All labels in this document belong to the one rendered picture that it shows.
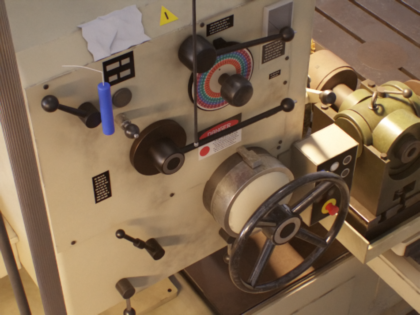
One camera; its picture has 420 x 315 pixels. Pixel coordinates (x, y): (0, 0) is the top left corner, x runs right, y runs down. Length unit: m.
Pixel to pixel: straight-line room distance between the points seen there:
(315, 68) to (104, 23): 1.06
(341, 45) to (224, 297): 1.08
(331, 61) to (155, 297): 0.97
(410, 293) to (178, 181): 1.09
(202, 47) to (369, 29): 1.67
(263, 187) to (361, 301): 1.34
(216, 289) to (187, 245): 0.61
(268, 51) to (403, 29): 1.46
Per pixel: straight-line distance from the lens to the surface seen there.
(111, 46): 1.69
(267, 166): 2.07
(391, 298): 3.51
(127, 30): 1.71
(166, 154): 1.84
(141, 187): 1.97
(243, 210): 2.07
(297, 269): 2.20
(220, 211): 2.08
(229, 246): 2.30
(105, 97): 1.64
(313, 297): 3.02
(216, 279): 2.85
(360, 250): 2.61
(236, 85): 1.83
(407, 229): 2.69
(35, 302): 2.87
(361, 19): 3.39
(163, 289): 2.82
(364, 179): 2.52
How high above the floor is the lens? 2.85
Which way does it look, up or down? 43 degrees down
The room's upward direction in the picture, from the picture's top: straight up
